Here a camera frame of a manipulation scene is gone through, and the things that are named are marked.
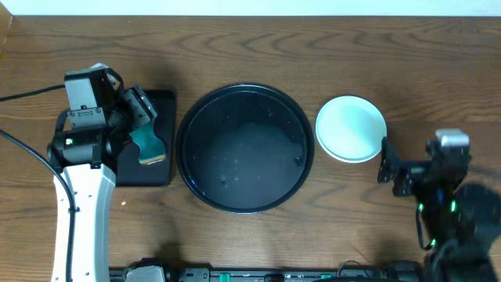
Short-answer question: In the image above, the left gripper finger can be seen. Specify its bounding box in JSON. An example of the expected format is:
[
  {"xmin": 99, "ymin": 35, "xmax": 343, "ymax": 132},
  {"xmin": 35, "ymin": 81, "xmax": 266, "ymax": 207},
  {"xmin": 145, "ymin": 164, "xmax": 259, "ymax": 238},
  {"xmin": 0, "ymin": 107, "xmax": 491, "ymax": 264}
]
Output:
[
  {"xmin": 92, "ymin": 63, "xmax": 124, "ymax": 96},
  {"xmin": 128, "ymin": 85, "xmax": 157, "ymax": 125}
]

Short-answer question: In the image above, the green yellow sponge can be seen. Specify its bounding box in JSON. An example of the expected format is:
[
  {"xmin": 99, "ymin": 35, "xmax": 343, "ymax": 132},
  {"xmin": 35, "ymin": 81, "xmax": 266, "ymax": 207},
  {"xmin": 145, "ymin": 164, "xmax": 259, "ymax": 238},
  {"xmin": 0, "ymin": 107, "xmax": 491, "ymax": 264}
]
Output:
[{"xmin": 129, "ymin": 119, "xmax": 167, "ymax": 165}]

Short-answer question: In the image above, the light green plate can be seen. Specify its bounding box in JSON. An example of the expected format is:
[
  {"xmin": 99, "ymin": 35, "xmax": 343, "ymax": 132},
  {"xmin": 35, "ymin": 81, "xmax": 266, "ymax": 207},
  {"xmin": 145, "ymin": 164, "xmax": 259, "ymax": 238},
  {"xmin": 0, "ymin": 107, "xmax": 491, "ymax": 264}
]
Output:
[{"xmin": 315, "ymin": 96, "xmax": 387, "ymax": 163}]

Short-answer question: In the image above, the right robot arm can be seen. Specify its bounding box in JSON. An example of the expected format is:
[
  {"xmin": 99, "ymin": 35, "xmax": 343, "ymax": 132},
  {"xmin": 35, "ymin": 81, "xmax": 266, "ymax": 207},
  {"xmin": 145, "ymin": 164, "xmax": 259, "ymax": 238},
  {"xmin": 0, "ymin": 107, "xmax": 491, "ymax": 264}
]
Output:
[{"xmin": 377, "ymin": 133, "xmax": 500, "ymax": 281}]

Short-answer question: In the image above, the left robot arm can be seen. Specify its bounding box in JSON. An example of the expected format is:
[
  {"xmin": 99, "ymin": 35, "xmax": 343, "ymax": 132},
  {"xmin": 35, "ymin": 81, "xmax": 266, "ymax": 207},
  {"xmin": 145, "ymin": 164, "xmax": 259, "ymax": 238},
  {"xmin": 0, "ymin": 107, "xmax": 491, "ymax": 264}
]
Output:
[{"xmin": 48, "ymin": 63, "xmax": 167, "ymax": 281}]

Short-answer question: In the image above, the rectangular black tray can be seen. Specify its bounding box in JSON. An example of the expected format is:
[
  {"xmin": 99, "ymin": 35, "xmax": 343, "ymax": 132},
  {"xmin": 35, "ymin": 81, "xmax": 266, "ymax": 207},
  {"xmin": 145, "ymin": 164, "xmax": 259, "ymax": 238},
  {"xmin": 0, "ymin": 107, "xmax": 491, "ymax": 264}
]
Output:
[{"xmin": 117, "ymin": 89, "xmax": 176, "ymax": 187}]

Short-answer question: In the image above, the round black tray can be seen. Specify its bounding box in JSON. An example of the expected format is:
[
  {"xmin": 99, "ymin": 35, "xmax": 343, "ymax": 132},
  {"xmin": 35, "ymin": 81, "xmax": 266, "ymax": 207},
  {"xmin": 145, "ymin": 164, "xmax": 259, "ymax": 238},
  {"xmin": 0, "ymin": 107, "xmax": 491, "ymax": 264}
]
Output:
[{"xmin": 175, "ymin": 83, "xmax": 315, "ymax": 214}]

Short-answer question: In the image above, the left black cable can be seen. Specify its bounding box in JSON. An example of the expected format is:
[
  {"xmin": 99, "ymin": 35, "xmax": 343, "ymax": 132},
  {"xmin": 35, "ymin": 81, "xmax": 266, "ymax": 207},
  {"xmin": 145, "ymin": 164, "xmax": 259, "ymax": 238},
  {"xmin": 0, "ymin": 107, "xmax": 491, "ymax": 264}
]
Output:
[{"xmin": 0, "ymin": 84, "xmax": 77, "ymax": 282}]

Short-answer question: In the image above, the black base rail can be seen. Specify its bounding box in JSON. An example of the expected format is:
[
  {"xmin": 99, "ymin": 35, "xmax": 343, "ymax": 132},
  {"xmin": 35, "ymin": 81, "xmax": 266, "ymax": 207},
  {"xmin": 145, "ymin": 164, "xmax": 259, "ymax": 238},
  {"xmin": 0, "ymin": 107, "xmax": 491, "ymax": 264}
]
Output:
[{"xmin": 110, "ymin": 258, "xmax": 424, "ymax": 282}]

